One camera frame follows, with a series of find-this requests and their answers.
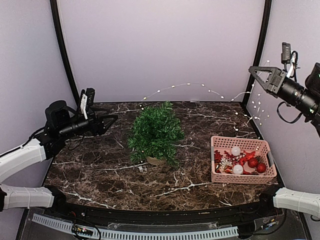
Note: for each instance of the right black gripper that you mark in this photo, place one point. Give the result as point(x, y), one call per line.
point(277, 76)

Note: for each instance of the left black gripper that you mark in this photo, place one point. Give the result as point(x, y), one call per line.
point(98, 127)

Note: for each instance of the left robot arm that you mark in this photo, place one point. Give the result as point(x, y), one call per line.
point(62, 123)

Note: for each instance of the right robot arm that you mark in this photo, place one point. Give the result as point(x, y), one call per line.
point(306, 99)

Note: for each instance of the small green christmas tree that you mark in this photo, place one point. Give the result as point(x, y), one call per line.
point(155, 133)

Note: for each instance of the white ball ornament upper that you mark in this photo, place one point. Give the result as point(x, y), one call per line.
point(235, 151)

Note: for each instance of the white ball ornament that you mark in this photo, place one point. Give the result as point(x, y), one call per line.
point(237, 169)
point(235, 151)

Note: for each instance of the red bow ornament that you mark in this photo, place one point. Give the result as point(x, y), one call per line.
point(247, 156)

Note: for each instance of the pink plastic basket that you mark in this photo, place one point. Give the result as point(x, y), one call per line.
point(221, 146)

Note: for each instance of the red glitter ball left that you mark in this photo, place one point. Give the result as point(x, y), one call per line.
point(253, 162)

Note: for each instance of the red glitter ball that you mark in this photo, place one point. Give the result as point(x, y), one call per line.
point(261, 168)
point(253, 162)

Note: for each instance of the white snowflake ornament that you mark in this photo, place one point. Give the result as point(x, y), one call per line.
point(225, 162)

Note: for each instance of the red glitter ball right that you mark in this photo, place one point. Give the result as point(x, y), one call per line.
point(261, 168)

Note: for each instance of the white ball ornament lower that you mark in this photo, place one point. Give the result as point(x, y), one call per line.
point(237, 169)

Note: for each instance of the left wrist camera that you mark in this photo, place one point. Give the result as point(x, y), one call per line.
point(86, 100)

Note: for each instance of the white slotted cable duct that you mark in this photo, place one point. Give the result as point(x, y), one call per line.
point(119, 231)

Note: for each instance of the black front table rail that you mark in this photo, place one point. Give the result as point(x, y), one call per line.
point(165, 204)

